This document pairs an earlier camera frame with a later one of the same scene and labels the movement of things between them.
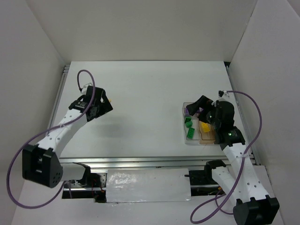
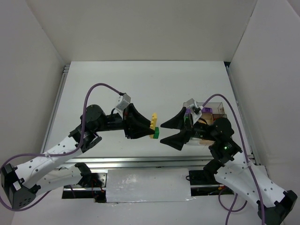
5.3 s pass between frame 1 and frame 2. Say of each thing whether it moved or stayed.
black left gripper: moved
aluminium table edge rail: stayed
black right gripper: moved
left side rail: stayed
